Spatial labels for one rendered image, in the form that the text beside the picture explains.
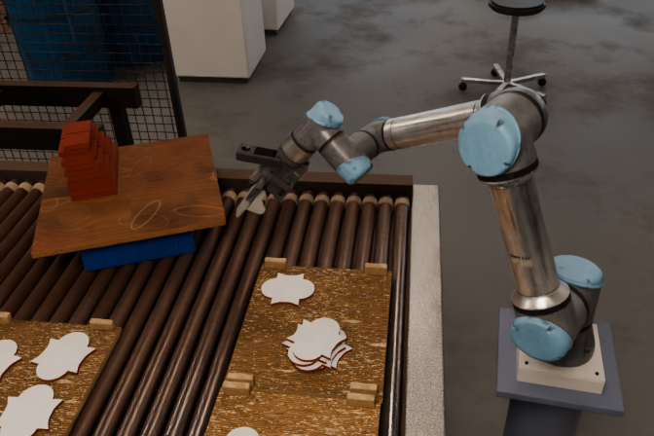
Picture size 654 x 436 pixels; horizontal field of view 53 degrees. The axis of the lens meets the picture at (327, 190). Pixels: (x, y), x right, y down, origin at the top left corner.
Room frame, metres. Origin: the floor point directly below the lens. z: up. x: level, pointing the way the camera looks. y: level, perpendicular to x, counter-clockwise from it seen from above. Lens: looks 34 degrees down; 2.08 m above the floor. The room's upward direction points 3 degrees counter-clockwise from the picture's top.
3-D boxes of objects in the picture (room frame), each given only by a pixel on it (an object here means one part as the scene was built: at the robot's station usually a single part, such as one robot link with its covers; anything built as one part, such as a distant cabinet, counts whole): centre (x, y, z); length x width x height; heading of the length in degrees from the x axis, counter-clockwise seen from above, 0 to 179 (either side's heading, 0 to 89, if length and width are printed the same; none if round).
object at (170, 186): (1.61, 0.58, 1.03); 0.50 x 0.50 x 0.02; 13
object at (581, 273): (1.05, -0.52, 1.08); 0.13 x 0.12 x 0.14; 142
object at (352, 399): (0.88, -0.05, 0.95); 0.06 x 0.02 x 0.03; 80
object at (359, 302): (1.12, 0.04, 0.93); 0.41 x 0.35 x 0.02; 171
